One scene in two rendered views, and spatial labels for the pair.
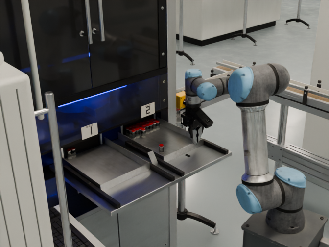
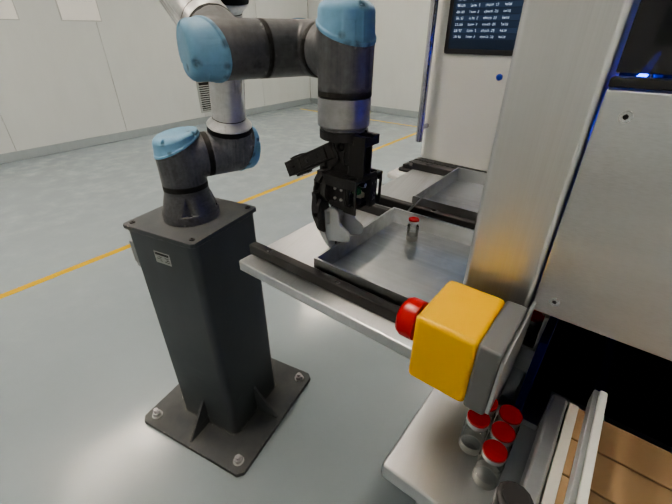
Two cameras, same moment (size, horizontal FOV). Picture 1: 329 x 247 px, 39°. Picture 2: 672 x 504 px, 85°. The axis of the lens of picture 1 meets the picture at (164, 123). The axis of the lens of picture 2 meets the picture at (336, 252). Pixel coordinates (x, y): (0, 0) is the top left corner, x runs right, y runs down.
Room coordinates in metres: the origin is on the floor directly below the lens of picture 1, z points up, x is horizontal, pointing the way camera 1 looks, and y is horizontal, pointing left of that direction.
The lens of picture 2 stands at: (2.51, -0.25, 1.24)
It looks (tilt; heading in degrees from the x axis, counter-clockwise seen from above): 31 degrees down; 169
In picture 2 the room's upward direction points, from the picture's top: straight up
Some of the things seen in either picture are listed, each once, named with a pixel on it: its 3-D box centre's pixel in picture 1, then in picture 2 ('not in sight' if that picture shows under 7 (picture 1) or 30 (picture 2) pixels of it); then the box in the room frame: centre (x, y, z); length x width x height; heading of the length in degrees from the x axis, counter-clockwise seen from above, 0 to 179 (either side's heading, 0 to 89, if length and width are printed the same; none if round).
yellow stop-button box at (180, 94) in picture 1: (180, 99); (463, 341); (2.29, -0.09, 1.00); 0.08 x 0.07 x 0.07; 41
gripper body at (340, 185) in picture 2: (192, 114); (346, 169); (1.97, -0.13, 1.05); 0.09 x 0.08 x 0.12; 41
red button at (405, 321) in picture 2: not in sight; (418, 320); (2.26, -0.12, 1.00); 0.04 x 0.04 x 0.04; 41
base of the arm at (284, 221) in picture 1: (286, 211); (188, 198); (1.50, -0.47, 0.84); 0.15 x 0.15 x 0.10
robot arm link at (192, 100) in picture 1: (193, 98); (345, 113); (1.97, -0.13, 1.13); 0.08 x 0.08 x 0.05
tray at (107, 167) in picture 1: (103, 161); (505, 203); (1.81, 0.28, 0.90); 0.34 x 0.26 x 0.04; 41
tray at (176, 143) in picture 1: (160, 138); (442, 267); (2.04, 0.02, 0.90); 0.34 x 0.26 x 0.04; 42
